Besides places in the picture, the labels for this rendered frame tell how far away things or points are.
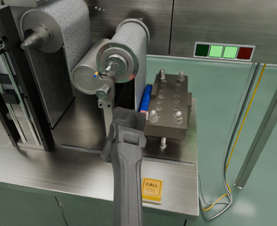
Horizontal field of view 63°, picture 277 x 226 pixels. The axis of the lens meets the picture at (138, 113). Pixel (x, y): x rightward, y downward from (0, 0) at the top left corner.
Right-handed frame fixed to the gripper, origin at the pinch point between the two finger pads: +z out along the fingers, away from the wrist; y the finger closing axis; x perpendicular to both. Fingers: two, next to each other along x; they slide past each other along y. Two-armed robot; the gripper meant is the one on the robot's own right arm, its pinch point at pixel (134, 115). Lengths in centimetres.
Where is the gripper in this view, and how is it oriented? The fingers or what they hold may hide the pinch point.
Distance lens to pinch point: 79.8
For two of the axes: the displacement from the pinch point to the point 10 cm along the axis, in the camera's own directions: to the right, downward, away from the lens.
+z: 1.8, -1.9, 9.7
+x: 1.0, -9.7, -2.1
